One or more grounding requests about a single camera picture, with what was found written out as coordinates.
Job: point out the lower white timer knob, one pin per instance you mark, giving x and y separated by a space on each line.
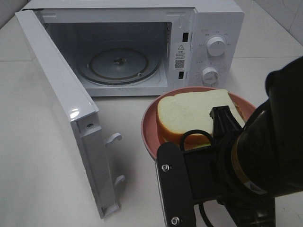
209 75

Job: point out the sandwich with lettuce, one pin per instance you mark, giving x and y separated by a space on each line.
183 112

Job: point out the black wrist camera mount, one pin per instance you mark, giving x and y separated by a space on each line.
186 179

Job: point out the upper white power knob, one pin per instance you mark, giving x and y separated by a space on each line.
216 45

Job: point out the white microwave oven body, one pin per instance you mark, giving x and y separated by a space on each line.
82 27

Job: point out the white microwave door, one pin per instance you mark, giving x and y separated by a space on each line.
75 111

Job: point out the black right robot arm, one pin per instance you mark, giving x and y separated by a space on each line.
263 159

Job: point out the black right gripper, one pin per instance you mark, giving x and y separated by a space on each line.
247 206

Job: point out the pink round plate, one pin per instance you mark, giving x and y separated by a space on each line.
149 129

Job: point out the white warning label sticker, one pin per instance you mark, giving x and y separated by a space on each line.
179 56

